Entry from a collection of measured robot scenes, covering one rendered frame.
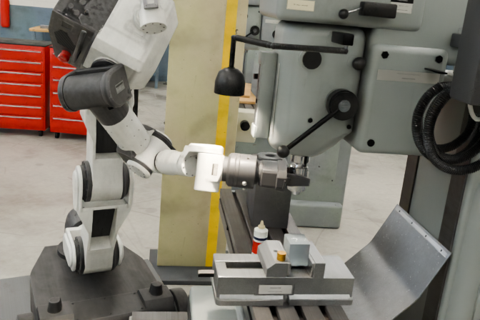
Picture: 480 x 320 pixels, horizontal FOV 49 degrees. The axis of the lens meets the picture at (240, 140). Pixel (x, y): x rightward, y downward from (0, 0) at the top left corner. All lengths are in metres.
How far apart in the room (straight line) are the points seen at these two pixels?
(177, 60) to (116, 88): 1.65
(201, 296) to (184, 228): 1.73
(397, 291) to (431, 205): 0.25
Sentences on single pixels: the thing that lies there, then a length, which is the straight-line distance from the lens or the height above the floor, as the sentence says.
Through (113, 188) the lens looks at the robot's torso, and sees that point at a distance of 1.85.
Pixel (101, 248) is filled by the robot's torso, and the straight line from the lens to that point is 2.02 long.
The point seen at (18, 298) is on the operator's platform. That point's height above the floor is 0.40.
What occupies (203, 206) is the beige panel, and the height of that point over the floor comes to 0.44.
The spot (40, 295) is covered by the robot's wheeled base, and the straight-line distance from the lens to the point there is 2.12.
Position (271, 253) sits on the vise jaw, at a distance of 1.35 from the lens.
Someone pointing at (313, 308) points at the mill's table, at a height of 0.95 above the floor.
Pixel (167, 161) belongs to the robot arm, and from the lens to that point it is 1.47.
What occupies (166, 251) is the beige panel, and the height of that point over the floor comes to 0.13.
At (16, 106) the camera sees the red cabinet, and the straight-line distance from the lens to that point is 6.18.
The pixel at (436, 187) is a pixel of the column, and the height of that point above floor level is 1.23.
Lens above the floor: 1.67
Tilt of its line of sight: 15 degrees down
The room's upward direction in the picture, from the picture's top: 5 degrees clockwise
